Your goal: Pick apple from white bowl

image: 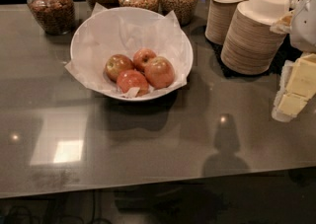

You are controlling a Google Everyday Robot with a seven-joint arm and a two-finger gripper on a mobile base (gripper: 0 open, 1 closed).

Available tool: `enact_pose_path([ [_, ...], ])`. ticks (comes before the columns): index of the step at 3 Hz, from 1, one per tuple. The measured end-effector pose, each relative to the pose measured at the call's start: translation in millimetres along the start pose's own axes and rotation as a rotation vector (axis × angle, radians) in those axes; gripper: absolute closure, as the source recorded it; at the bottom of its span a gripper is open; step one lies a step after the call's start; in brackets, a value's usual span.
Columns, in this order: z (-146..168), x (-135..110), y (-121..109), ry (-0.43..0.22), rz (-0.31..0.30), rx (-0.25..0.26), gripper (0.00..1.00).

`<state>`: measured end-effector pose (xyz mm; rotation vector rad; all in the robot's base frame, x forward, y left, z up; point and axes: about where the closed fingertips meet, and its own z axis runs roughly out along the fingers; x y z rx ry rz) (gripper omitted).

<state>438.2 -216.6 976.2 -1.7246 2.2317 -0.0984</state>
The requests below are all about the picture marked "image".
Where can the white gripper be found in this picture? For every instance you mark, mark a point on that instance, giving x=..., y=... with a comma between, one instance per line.
x=305, y=29

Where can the red apple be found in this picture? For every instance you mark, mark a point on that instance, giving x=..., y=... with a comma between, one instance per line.
x=132, y=84
x=159, y=72
x=142, y=57
x=116, y=64

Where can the paper bowl stack front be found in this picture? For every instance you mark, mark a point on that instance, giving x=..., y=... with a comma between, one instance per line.
x=250, y=46

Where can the paper bowl stack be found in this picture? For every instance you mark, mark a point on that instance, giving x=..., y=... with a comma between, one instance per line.
x=223, y=11
x=250, y=46

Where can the paper bowl stack rear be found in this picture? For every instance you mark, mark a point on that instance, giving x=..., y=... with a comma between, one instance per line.
x=223, y=11

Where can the red apple back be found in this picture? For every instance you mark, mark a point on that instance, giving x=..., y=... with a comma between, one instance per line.
x=142, y=57

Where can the white bowl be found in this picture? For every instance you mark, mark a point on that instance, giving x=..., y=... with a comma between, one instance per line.
x=98, y=37

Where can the red apple front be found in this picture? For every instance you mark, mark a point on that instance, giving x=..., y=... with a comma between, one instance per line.
x=132, y=84

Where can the glass cereal jar far left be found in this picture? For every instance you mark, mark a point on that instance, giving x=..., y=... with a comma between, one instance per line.
x=56, y=17

